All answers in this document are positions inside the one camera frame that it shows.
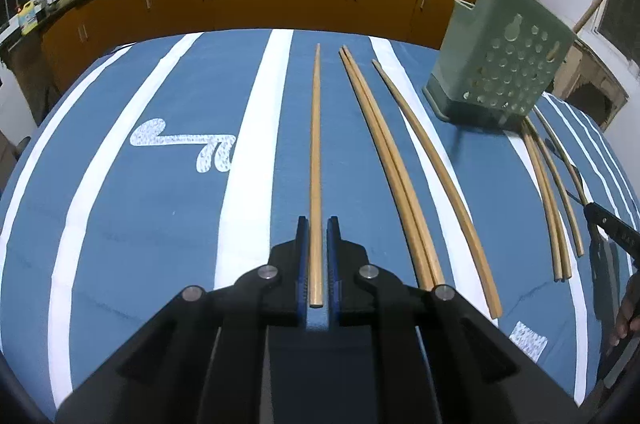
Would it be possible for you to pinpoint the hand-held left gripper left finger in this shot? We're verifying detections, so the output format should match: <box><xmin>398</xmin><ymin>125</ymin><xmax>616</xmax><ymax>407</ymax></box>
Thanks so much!
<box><xmin>55</xmin><ymin>215</ymin><xmax>308</xmax><ymax>424</ymax></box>

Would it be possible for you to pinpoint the yellow detergent bottle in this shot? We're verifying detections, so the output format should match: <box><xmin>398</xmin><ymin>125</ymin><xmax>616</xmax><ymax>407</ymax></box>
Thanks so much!
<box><xmin>17</xmin><ymin>0</ymin><xmax>40</xmax><ymax>36</ymax></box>

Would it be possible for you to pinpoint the person's right hand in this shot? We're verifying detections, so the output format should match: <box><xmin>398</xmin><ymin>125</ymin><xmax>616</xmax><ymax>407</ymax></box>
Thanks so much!
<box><xmin>614</xmin><ymin>271</ymin><xmax>640</xmax><ymax>347</ymax></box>

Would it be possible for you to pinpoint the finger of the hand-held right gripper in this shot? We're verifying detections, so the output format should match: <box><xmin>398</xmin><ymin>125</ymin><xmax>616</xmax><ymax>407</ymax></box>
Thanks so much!
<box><xmin>583</xmin><ymin>201</ymin><xmax>640</xmax><ymax>257</ymax></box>
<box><xmin>597</xmin><ymin>344</ymin><xmax>633</xmax><ymax>392</ymax></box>

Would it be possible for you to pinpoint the white carved side table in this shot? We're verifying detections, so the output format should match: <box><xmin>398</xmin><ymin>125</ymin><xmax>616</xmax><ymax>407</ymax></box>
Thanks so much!
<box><xmin>552</xmin><ymin>37</ymin><xmax>630</xmax><ymax>132</ymax></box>

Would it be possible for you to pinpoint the green perforated chopstick holder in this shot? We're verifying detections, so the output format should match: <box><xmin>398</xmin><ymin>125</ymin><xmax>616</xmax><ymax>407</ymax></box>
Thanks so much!
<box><xmin>422</xmin><ymin>0</ymin><xmax>577</xmax><ymax>130</ymax></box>

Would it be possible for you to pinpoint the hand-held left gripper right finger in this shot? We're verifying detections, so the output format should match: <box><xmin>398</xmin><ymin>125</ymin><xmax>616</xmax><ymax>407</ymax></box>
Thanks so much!
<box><xmin>327</xmin><ymin>215</ymin><xmax>588</xmax><ymax>424</ymax></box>

